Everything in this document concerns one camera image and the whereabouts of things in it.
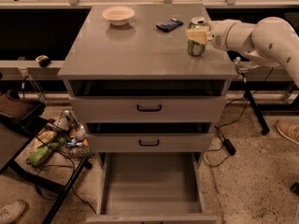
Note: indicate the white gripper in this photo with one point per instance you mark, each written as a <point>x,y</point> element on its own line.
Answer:
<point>219,35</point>

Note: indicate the green soda can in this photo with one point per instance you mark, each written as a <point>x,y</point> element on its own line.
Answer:
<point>196,49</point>

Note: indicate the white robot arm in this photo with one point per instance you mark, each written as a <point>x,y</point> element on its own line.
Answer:
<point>269,43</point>

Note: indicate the grey drawer cabinet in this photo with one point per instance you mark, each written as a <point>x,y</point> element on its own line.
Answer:
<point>139,51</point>

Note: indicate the top grey drawer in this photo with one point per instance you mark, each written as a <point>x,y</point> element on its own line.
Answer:
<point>148,100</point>

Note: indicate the grey drawer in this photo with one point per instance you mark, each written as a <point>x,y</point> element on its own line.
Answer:
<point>150,188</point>
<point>148,100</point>
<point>149,137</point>

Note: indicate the middle grey drawer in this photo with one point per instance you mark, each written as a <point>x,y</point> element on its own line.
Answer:
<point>149,137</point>

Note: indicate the can in floor pile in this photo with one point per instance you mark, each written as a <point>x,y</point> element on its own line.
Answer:
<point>70,118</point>

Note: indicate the bottom grey drawer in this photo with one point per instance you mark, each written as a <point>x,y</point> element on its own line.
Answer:
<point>150,188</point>

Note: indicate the dark blue snack packet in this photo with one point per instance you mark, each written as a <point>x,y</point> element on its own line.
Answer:
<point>169,25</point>

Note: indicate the small clear bottle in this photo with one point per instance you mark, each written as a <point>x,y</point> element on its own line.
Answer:
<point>237,63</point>

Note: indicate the white bowl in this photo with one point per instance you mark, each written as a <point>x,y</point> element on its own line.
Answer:
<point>118,15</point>

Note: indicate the black tripod stand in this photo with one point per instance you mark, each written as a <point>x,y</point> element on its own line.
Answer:
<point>265,129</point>

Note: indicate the black power adapter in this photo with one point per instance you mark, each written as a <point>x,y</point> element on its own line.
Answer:
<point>230,148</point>

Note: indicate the tan shoe right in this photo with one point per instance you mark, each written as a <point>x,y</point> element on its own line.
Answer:
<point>289,131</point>

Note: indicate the yellow snack bag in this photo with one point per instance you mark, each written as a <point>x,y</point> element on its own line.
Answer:
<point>43,139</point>

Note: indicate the brown bag on table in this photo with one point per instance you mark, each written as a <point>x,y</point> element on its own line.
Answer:
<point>19,114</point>

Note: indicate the white shoe bottom left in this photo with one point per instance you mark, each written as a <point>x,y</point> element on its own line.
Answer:
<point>12,211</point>

